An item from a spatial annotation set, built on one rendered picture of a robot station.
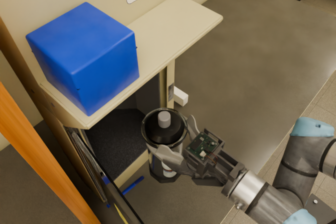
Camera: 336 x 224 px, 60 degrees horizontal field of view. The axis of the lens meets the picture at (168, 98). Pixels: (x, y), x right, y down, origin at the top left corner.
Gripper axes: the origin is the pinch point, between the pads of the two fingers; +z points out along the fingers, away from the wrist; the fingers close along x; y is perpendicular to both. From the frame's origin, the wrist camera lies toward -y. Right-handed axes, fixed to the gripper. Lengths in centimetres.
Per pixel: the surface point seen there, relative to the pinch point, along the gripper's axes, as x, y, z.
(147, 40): 0.2, 26.8, 3.3
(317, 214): -71, -123, -58
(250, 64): -62, -30, 8
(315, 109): -146, -125, -22
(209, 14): -12.5, 26.8, -0.3
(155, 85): -10.4, -2.6, 13.0
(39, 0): 12.9, 38.5, 8.8
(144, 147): -1.1, -22.5, 10.2
